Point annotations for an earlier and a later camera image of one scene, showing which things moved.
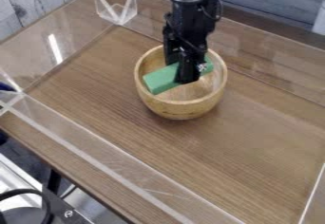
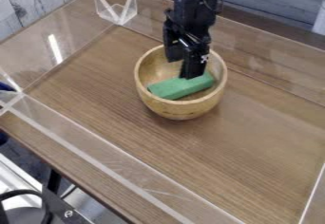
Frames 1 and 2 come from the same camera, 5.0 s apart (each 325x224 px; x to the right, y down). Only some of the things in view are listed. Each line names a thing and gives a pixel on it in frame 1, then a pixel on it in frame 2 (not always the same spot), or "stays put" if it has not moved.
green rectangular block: [162, 79] → [182, 86]
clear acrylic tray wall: [196, 111] stays put
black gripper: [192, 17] stays put
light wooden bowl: [190, 99] stays put
